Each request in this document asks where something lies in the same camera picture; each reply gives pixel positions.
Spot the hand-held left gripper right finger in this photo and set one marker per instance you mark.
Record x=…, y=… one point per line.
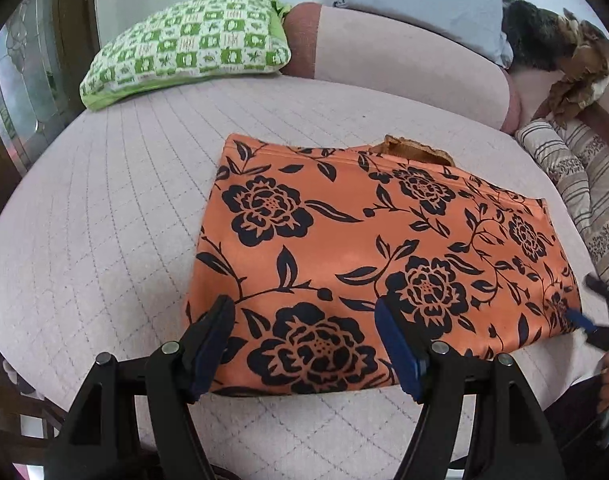
x=397, y=350

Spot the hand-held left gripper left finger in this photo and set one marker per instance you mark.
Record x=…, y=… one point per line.
x=207, y=360

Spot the orange floral shirt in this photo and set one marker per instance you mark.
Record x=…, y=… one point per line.
x=359, y=240

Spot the striped floral blanket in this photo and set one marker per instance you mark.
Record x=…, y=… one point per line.
x=601, y=195

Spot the striped floral bolster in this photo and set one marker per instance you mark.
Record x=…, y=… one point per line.
x=549, y=155

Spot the brown crumpled cloth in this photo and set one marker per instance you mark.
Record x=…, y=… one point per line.
x=589, y=60

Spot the dark furry cloth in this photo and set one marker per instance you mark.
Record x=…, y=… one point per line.
x=534, y=40

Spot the pink bolster cushion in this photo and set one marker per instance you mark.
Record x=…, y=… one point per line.
x=409, y=60

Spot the green checkered pillow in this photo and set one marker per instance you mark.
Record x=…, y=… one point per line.
x=184, y=45

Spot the wooden stained glass door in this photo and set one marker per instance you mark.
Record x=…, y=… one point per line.
x=19, y=85

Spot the grey pillow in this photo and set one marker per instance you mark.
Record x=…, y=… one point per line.
x=424, y=5

